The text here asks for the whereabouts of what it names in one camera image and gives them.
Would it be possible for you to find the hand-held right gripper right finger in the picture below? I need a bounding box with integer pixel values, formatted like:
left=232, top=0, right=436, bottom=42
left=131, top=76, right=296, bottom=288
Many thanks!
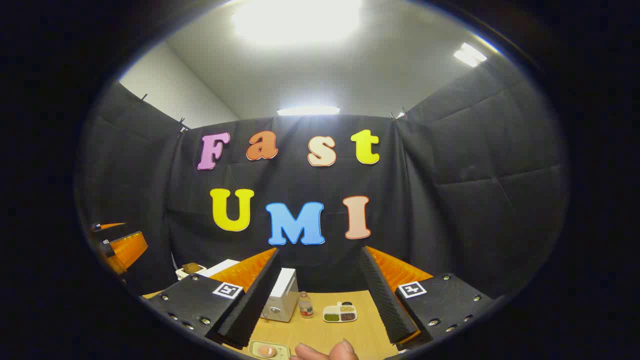
left=360, top=245, right=495, bottom=347

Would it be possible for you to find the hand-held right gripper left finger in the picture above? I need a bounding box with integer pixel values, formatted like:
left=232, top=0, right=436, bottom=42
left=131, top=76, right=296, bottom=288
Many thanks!
left=147, top=247, right=282, bottom=350

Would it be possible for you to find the white microwave oven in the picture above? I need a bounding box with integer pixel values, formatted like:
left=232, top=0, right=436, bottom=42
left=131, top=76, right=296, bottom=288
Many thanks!
left=200, top=259, right=300, bottom=323

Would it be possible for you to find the pale green square plate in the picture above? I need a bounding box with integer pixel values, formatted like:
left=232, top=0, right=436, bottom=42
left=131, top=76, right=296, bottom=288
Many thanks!
left=248, top=340, right=291, bottom=360

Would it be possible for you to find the white divided plate with beans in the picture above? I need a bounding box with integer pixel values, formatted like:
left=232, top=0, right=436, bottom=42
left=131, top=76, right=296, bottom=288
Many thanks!
left=322, top=301, right=358, bottom=324

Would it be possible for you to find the clear plastic bottle red label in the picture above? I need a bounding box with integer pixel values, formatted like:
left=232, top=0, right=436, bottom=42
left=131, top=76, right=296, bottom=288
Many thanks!
left=298, top=291, right=315, bottom=320

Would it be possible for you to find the white toaster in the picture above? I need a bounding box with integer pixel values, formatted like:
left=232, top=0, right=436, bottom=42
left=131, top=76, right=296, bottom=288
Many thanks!
left=175, top=262, right=208, bottom=281

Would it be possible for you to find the long ceiling light strip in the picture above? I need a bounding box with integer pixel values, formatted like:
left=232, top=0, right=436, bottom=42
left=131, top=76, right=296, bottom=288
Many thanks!
left=277, top=106, right=341, bottom=117

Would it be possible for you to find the small ceiling light panel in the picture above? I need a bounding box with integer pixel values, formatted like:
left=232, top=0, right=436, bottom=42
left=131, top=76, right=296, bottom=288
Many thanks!
left=453, top=42, right=488, bottom=69

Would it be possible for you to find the large ceiling light panel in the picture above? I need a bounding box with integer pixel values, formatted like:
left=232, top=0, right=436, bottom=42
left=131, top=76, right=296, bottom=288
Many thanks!
left=231, top=0, right=362, bottom=47

